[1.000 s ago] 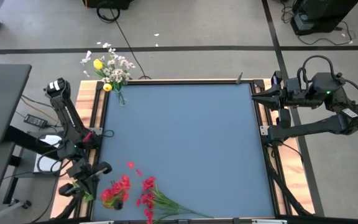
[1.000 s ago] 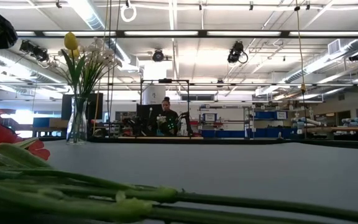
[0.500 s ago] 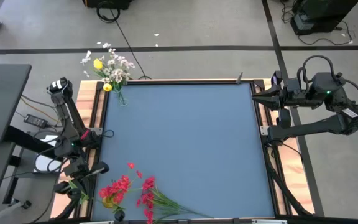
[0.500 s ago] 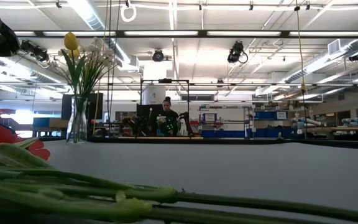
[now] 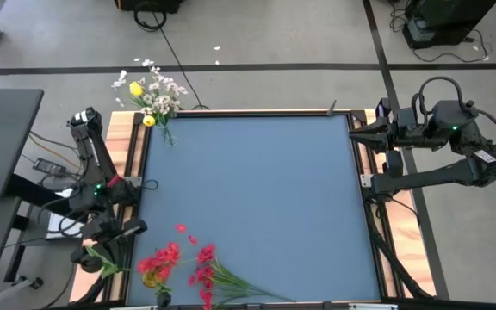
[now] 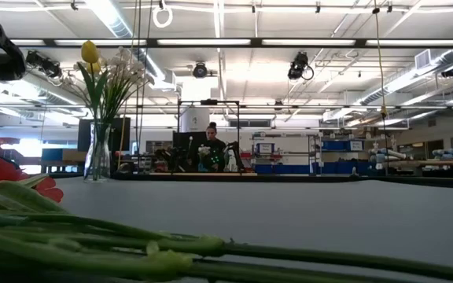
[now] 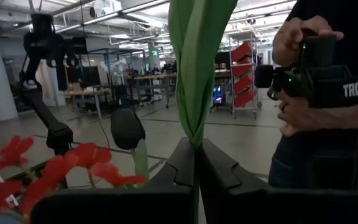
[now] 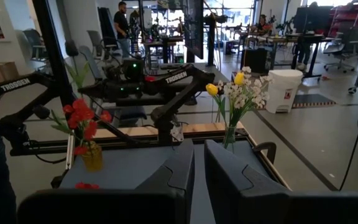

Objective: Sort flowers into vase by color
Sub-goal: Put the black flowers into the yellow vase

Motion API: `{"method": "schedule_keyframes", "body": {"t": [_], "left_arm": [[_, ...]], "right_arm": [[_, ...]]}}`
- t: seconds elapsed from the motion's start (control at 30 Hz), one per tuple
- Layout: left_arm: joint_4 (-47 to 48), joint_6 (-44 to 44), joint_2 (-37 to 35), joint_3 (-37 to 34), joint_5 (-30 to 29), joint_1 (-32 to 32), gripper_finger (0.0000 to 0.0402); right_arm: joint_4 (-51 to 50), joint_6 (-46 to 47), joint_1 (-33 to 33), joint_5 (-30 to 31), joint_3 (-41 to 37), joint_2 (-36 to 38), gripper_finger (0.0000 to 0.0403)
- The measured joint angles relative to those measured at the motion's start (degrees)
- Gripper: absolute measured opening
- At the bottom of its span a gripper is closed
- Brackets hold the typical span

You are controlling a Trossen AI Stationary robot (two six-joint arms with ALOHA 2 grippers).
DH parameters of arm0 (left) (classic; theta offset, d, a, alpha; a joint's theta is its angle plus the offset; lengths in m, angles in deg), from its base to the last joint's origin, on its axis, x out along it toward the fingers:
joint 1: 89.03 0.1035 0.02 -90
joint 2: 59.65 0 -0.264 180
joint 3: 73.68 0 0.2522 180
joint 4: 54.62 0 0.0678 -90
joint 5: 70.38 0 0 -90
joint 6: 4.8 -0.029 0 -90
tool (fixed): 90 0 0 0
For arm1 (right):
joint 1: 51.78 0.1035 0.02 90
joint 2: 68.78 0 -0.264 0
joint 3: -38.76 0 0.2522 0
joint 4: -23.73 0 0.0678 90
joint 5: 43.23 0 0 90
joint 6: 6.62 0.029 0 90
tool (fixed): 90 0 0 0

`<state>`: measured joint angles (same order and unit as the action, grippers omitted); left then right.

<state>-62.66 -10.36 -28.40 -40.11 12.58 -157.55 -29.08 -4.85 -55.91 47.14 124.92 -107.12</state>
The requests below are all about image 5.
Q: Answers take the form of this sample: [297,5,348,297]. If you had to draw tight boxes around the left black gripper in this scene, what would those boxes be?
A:
[71,208,129,276]

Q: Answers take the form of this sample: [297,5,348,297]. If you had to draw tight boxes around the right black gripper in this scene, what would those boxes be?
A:
[349,98,437,152]

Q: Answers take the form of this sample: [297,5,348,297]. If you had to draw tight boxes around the yellow artificial tulip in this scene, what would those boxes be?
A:
[128,80,171,130]
[142,115,167,130]

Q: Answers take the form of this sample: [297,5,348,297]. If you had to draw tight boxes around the white large-blossom flower sprig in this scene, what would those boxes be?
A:
[109,68,167,130]

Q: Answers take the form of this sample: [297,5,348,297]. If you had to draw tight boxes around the amber glass vase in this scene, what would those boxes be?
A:
[141,271,163,289]

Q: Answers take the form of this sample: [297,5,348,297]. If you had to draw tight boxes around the white box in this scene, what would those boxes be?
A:
[46,187,95,240]

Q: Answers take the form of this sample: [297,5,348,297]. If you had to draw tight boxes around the black desk leg beam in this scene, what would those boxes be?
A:
[6,174,90,225]

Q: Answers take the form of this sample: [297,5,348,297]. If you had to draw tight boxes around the blue table mat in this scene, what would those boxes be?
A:
[126,114,382,303]

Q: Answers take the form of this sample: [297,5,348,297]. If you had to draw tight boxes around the black power adapter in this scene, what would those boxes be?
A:
[32,157,69,177]

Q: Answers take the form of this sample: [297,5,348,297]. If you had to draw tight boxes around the black equipment case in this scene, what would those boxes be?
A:
[401,0,496,50]

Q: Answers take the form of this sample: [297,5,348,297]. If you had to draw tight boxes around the black box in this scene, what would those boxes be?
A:
[114,0,187,14]

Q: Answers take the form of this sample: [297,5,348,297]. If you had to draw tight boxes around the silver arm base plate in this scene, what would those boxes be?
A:
[122,175,144,189]
[359,173,417,191]

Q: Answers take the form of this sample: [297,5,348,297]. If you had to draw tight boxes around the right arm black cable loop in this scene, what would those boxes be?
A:
[410,75,467,130]

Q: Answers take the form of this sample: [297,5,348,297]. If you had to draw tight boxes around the orange cable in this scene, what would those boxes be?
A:
[28,135,81,170]

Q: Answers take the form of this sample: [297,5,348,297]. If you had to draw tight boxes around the tangled black cables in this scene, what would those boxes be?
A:
[387,0,409,34]

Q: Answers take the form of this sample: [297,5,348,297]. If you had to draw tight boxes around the thin black looped cable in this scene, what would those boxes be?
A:
[411,28,494,65]

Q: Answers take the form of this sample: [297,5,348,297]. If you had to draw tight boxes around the black aluminium table frame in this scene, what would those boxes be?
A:
[75,108,441,310]

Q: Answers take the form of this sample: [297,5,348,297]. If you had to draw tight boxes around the coiled black floor cable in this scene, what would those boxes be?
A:
[133,1,211,111]

